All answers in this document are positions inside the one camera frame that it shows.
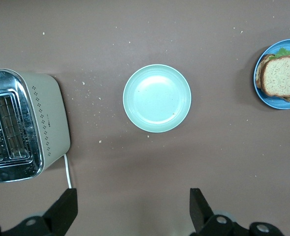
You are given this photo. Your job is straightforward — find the green lettuce leaf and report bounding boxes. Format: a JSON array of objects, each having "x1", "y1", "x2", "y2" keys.
[{"x1": 272, "y1": 47, "x2": 290, "y2": 104}]

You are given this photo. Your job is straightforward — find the blue plate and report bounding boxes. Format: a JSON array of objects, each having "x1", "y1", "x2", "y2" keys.
[{"x1": 253, "y1": 38, "x2": 290, "y2": 110}]

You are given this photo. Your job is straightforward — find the white toaster power cable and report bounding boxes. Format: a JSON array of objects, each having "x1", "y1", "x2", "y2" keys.
[{"x1": 63, "y1": 153, "x2": 73, "y2": 190}]

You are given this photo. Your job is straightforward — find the brown bread slice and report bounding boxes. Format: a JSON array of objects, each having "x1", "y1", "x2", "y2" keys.
[
  {"x1": 255, "y1": 54, "x2": 290, "y2": 102},
  {"x1": 260, "y1": 55, "x2": 290, "y2": 98}
]

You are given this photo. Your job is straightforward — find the beige and chrome toaster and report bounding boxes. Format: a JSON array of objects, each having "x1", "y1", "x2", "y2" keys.
[{"x1": 0, "y1": 59, "x2": 71, "y2": 184}]

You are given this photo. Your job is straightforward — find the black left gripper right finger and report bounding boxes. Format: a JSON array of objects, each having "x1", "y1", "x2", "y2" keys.
[{"x1": 190, "y1": 188, "x2": 285, "y2": 236}]

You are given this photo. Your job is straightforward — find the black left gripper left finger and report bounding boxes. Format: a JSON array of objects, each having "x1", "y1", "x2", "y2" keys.
[{"x1": 0, "y1": 188, "x2": 78, "y2": 236}]

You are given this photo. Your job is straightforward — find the mint green plate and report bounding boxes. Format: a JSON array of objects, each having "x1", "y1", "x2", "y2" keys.
[{"x1": 123, "y1": 63, "x2": 193, "y2": 134}]

